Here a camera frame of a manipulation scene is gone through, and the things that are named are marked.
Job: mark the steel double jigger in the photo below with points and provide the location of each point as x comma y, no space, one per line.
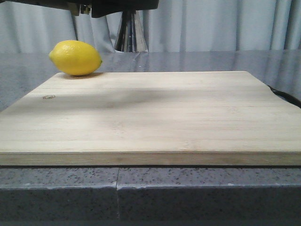
130,36

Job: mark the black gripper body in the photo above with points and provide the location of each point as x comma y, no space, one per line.
97,8

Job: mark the light wooden cutting board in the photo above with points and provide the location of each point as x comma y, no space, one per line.
167,118

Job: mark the grey curtain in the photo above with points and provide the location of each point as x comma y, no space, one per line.
175,26

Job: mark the yellow lemon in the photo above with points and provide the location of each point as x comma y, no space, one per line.
75,57

